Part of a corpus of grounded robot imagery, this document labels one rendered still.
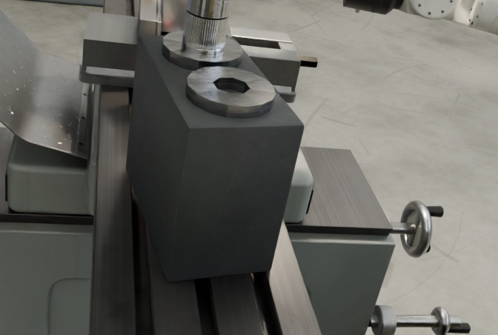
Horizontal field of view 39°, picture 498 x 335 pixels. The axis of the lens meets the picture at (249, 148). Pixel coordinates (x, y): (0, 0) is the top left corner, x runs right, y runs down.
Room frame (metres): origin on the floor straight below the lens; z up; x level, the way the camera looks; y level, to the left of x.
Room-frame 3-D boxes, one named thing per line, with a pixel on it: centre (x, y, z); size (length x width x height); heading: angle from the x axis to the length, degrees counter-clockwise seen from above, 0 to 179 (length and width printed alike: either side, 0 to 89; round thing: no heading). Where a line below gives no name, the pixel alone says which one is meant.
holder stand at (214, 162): (0.69, 0.05, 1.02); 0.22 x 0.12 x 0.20; 25
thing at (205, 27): (0.73, 0.07, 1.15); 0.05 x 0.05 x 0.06
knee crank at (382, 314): (1.07, -0.40, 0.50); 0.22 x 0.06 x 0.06; 105
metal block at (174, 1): (1.08, 0.15, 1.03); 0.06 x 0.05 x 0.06; 12
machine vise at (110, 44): (1.09, 0.12, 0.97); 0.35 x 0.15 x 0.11; 102
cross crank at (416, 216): (1.20, -0.33, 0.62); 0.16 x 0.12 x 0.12; 105
